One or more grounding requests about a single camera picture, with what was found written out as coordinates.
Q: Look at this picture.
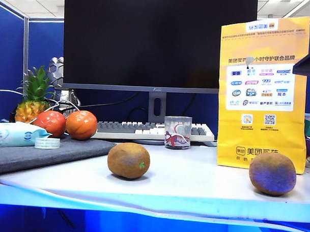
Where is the plain brown kiwifruit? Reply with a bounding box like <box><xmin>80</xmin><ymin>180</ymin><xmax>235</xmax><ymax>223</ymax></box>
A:
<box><xmin>247</xmin><ymin>152</ymin><xmax>298</xmax><ymax>197</ymax></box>

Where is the yellow printed paper bag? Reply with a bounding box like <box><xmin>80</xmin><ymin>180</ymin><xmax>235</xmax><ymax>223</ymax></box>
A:
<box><xmin>216</xmin><ymin>13</ymin><xmax>310</xmax><ymax>175</ymax></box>

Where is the kiwifruit with green sticker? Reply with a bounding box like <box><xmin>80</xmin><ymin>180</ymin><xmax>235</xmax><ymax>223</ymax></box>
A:
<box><xmin>106</xmin><ymin>141</ymin><xmax>152</xmax><ymax>180</ymax></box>

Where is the clear plastic cup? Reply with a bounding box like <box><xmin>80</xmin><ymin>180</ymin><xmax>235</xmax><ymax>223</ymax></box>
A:
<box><xmin>163</xmin><ymin>115</ymin><xmax>193</xmax><ymax>151</ymax></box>

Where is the black computer monitor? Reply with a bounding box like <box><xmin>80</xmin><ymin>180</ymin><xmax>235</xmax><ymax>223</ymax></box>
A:
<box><xmin>61</xmin><ymin>0</ymin><xmax>259</xmax><ymax>96</ymax></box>

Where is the grey monitor stand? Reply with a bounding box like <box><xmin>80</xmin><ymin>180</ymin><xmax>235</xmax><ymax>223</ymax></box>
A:
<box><xmin>147</xmin><ymin>92</ymin><xmax>167</xmax><ymax>124</ymax></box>

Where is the grey and white keyboard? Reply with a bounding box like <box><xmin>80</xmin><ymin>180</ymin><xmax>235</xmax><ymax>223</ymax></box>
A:
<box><xmin>92</xmin><ymin>120</ymin><xmax>216</xmax><ymax>143</ymax></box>

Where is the red-orange tomato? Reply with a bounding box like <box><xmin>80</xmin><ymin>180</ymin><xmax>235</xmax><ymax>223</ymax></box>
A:
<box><xmin>65</xmin><ymin>109</ymin><xmax>99</xmax><ymax>141</ymax></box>
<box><xmin>32</xmin><ymin>110</ymin><xmax>68</xmax><ymax>139</ymax></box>

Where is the grey felt sleeve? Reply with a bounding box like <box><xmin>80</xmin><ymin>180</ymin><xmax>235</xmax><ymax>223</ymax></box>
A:
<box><xmin>0</xmin><ymin>132</ymin><xmax>118</xmax><ymax>180</ymax></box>

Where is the clear adhesive tape roll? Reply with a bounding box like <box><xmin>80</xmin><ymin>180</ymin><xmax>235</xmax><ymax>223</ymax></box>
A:
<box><xmin>34</xmin><ymin>136</ymin><xmax>62</xmax><ymax>151</ymax></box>

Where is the small pineapple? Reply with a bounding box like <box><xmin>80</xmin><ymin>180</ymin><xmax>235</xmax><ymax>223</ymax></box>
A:
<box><xmin>14</xmin><ymin>64</ymin><xmax>57</xmax><ymax>125</ymax></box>

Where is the light blue wet wipes pack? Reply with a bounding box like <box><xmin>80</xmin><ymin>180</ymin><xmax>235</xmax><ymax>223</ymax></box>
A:
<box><xmin>0</xmin><ymin>120</ymin><xmax>53</xmax><ymax>151</ymax></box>

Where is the black looped cable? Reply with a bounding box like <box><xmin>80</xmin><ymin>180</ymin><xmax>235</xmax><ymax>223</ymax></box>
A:
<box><xmin>127</xmin><ymin>106</ymin><xmax>149</xmax><ymax>123</ymax></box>

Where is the black monitor cable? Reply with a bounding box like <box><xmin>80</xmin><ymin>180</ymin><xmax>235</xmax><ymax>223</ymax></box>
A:
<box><xmin>61</xmin><ymin>89</ymin><xmax>142</xmax><ymax>114</ymax></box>

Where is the silver partition post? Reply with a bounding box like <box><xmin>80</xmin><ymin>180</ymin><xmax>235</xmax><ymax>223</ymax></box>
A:
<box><xmin>21</xmin><ymin>16</ymin><xmax>31</xmax><ymax>93</ymax></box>

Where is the white cable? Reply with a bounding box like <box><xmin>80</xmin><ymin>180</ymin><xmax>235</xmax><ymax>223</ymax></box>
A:
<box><xmin>0</xmin><ymin>89</ymin><xmax>81</xmax><ymax>126</ymax></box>

